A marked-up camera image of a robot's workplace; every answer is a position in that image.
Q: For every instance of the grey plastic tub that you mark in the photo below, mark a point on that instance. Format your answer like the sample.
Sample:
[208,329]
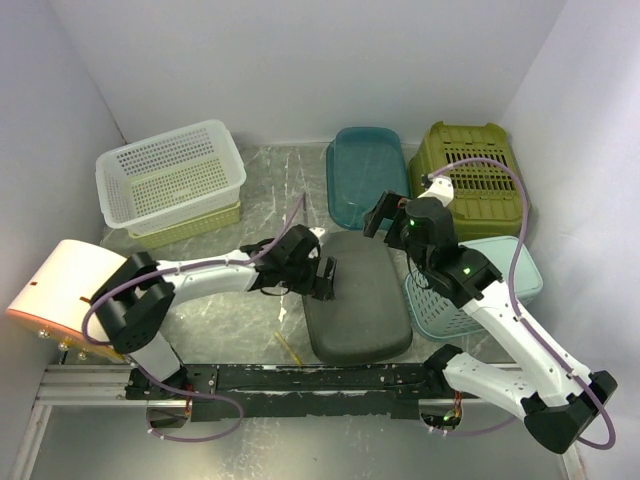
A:
[367,320]

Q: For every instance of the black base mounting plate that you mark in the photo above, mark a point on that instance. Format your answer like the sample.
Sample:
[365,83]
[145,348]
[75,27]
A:
[397,390]

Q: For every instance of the olive green plastic basket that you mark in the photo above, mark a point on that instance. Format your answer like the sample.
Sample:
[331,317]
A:
[486,202]

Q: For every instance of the pale yellow perforated basket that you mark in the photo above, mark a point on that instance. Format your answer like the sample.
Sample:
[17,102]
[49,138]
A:
[211,221]

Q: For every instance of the teal transparent plastic tub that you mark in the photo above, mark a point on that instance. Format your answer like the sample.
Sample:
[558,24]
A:
[362,163]

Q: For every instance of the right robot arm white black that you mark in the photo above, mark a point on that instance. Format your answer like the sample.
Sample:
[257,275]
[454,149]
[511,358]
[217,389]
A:
[555,396]

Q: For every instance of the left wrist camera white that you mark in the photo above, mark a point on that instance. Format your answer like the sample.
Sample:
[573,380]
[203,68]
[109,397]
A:
[320,234]

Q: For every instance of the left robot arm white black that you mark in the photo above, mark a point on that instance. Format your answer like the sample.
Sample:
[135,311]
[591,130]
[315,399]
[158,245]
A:
[132,304]

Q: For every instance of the cream cylindrical appliance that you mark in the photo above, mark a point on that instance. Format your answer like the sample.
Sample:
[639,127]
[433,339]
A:
[55,300]

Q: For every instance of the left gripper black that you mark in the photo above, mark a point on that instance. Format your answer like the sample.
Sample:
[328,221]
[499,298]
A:
[323,289]

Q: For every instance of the light blue perforated basket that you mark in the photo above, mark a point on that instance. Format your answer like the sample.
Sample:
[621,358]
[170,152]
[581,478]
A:
[435,317]

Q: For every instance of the white perforated basket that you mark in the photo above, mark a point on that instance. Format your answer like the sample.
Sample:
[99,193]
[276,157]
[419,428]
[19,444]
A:
[152,184]

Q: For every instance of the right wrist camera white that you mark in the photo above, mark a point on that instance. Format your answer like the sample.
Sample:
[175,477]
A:
[440,188]

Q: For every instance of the small wooden stick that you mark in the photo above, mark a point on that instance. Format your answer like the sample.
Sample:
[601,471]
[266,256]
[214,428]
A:
[290,351]

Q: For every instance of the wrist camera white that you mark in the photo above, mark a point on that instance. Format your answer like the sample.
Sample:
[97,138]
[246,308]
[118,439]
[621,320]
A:
[440,188]
[320,234]

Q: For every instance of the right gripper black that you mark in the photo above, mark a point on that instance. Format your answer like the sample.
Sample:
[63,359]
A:
[385,207]

